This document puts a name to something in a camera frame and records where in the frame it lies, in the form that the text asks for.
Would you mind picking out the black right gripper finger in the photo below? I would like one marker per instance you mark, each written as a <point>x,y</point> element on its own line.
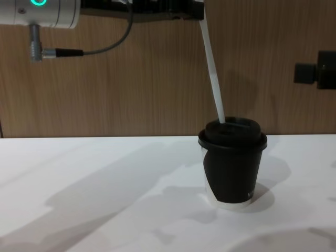
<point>304,73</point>

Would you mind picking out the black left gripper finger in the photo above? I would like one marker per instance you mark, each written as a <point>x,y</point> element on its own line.
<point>195,9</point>

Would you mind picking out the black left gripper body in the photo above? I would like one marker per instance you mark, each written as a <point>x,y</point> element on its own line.
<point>147,6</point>

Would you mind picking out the white paper straw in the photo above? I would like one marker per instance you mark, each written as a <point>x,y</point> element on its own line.
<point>211,65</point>

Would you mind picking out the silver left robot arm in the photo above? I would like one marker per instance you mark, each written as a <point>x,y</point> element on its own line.
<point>57,13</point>

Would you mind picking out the black plastic cup lid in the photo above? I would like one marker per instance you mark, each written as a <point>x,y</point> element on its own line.
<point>233,134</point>

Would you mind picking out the black paper cup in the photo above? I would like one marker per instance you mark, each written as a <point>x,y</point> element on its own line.
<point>232,176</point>

